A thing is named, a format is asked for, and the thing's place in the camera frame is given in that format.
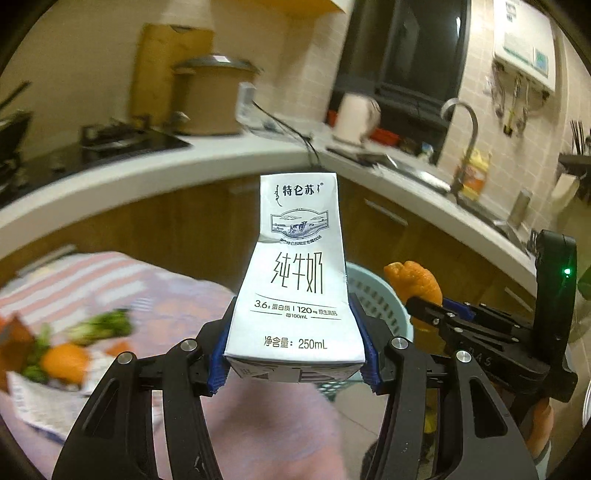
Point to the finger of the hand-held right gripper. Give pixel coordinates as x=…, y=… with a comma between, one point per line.
x=459, y=309
x=443, y=325

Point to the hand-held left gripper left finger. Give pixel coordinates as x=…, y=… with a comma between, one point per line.
x=218, y=364

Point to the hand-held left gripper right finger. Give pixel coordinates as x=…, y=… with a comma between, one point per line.
x=371, y=364

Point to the curled orange peel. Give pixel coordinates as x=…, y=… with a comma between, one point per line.
x=411, y=279

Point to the light blue plastic basket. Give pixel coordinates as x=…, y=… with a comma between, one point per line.
x=378, y=288

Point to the white milk carton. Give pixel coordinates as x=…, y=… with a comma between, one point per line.
x=295, y=277

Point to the printed paper sheet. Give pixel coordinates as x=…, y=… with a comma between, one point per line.
x=41, y=406

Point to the small green broccoli piece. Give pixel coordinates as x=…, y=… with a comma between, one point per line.
x=34, y=364

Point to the brown snack wrapper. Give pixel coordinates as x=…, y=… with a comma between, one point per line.
x=14, y=341

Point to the person's right hand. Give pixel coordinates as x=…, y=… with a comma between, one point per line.
x=539, y=429

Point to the pink floral striped cloth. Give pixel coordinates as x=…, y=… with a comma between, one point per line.
x=175, y=300

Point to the steel cup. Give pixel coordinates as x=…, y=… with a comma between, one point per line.
x=519, y=207

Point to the yellow dish soap bottle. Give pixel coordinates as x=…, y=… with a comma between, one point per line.
x=478, y=175

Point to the wooden base cabinet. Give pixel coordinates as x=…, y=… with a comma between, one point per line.
x=184, y=217

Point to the black chopstick holder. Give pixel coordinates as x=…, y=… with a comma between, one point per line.
x=575, y=161

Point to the steel kitchen faucet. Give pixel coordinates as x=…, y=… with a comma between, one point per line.
x=471, y=124

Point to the red box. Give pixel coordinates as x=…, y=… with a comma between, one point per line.
x=385, y=137

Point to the white electric kettle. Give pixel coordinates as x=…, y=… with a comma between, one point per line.
x=353, y=115

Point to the black gas stove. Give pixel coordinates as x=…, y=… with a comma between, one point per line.
x=134, y=138

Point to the dark window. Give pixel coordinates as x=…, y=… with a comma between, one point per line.
x=406, y=50

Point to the brown rice cooker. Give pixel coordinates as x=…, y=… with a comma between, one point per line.
x=212, y=99

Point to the white water heater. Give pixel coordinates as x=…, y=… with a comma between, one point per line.
x=526, y=46

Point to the white plug-in power meter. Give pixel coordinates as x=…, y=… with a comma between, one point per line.
x=246, y=97

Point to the wooden cutting board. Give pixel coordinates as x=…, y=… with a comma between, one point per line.
x=152, y=69

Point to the black wok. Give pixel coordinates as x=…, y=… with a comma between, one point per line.
x=11, y=134

